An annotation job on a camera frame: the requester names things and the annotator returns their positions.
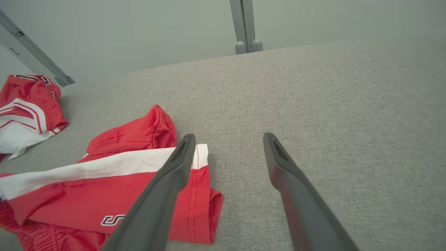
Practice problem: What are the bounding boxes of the red white basketball shorts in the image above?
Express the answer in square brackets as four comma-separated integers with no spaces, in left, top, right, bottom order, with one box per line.
[0,105,223,251]

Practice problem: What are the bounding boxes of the red white basketball jersey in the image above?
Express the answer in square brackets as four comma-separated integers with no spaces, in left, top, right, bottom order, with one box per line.
[0,74,69,161]

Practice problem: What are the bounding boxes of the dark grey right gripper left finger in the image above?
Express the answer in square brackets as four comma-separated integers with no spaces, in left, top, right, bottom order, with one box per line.
[101,134,196,251]

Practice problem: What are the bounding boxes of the grey partition post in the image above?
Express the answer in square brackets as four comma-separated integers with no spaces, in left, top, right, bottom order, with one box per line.
[229,0,263,55]

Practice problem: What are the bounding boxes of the grey fabric sofa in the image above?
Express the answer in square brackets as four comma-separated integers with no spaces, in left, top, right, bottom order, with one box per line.
[0,37,446,251]

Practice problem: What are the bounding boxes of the grey slotted partition rail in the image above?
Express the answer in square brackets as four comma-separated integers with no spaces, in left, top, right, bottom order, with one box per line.
[0,9,76,88]

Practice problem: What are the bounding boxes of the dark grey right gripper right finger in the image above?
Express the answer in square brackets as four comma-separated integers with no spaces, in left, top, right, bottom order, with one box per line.
[263,133,359,251]

